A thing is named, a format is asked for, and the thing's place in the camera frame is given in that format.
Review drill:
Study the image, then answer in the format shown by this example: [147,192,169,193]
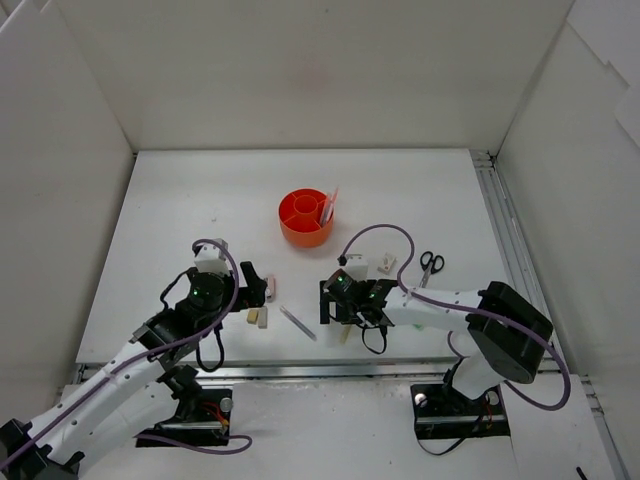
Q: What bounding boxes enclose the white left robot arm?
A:
[1,262,267,479]

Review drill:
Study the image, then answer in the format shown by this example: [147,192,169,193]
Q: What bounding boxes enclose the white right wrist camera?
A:
[338,254,369,281]

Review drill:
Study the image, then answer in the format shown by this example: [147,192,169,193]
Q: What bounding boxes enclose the small tan eraser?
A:
[247,309,260,325]

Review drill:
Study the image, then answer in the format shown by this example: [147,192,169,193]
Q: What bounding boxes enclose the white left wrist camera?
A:
[192,242,229,276]

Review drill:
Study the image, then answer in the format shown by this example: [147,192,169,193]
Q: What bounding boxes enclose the purple clear gel pen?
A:
[279,306,317,341]

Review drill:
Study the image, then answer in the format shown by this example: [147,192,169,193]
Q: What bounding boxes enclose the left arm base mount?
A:
[136,365,232,448]

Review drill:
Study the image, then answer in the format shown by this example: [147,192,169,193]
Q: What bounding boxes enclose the long beige eraser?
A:
[256,306,268,329]

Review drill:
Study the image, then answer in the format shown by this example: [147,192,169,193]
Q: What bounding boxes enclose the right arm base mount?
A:
[410,375,511,457]

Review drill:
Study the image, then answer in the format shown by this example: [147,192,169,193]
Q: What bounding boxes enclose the white wrapped eraser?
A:
[377,252,397,275]

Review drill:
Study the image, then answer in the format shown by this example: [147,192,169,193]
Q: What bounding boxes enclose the orange highlighter pen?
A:
[326,187,339,219]

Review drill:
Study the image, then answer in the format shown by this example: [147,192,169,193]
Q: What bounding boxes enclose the pink white mini stapler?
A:
[265,275,277,303]

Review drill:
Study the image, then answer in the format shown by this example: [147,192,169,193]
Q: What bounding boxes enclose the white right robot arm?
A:
[320,269,553,412]

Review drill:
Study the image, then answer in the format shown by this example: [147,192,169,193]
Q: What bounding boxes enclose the yellow clear gel pen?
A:
[339,325,351,345]

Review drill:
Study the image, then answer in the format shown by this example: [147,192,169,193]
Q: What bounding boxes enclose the orange round compartment container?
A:
[278,188,334,249]

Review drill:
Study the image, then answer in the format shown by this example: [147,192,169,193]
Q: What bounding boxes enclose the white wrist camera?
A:
[338,254,369,281]
[192,242,229,276]

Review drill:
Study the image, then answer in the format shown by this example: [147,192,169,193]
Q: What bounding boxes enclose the aluminium front rail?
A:
[74,355,561,383]

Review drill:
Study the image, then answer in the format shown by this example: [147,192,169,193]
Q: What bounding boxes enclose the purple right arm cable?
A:
[342,223,572,411]

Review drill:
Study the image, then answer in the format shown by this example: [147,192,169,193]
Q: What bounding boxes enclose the blue clear gel pen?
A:
[319,196,330,227]

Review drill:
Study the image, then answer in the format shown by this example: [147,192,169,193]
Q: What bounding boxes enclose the black handled scissors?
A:
[419,250,445,288]

